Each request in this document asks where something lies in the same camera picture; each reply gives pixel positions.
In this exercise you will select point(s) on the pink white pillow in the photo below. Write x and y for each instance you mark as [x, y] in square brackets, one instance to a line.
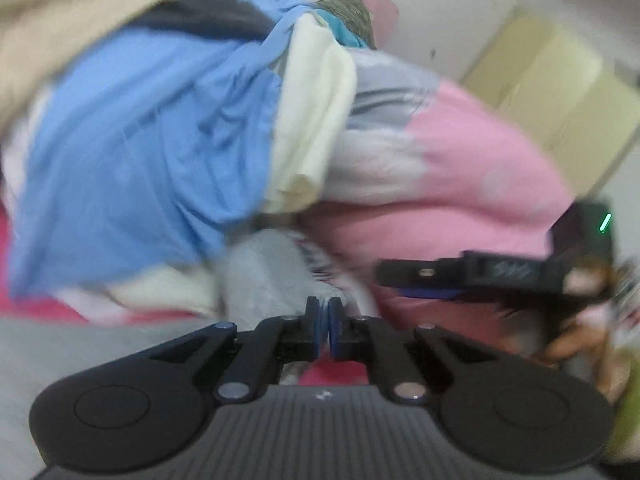
[450, 170]

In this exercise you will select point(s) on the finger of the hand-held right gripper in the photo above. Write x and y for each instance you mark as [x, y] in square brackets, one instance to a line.
[450, 272]

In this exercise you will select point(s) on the grey sweatshirt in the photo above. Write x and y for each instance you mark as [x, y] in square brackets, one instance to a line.
[100, 355]

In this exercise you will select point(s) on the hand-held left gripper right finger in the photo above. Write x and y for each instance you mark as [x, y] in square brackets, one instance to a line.
[336, 329]

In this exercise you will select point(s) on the pink floral blanket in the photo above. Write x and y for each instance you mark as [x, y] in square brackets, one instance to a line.
[30, 305]

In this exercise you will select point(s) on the light green cloth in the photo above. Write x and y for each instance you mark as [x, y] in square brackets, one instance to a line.
[625, 400]

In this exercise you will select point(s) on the grey patterned pillow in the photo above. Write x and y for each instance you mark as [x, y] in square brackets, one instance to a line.
[350, 15]

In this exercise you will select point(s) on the cream knit sweater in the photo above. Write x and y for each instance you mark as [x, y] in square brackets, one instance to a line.
[310, 125]

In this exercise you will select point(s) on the cream wardrobe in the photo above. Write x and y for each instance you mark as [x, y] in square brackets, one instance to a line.
[550, 95]

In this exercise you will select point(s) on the black garment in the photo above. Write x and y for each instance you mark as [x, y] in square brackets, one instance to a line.
[200, 12]

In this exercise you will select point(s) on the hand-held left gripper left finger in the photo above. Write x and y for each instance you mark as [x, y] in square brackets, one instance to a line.
[314, 327]

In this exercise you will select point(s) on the blue shirt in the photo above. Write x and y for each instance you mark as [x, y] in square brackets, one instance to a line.
[140, 150]

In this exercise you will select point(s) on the person's right hand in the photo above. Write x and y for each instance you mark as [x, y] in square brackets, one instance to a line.
[575, 342]

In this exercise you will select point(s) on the beige cargo jacket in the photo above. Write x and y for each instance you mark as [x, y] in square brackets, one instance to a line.
[60, 30]

